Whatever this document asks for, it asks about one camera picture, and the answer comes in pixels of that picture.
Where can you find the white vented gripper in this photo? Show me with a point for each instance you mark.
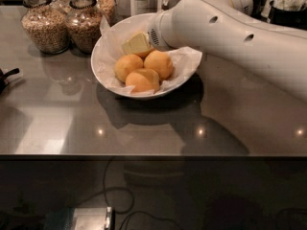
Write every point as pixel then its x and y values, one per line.
pixel 155 35

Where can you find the orange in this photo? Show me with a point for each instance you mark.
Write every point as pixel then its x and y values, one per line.
pixel 144 54
pixel 143 80
pixel 126 64
pixel 161 63

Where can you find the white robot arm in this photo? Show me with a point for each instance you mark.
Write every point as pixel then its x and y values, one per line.
pixel 225 29

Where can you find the white paper bowl liner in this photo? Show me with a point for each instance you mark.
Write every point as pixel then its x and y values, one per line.
pixel 110 45

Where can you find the white ceramic bowl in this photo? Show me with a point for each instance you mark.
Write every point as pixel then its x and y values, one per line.
pixel 99 61

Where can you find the rear glass grain jar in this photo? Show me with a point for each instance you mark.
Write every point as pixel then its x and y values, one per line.
pixel 107 7

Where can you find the glass grain jar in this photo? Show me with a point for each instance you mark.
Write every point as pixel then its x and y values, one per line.
pixel 83 24
pixel 45 26
pixel 107 7

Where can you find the middle glass grain jar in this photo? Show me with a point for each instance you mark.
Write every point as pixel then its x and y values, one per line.
pixel 83 24

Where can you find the left glass grain jar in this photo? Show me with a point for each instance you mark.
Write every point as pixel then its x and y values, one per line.
pixel 45 26

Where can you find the silver box under table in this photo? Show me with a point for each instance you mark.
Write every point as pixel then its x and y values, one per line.
pixel 101 218

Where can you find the black handle at left edge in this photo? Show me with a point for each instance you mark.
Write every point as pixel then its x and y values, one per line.
pixel 4 78

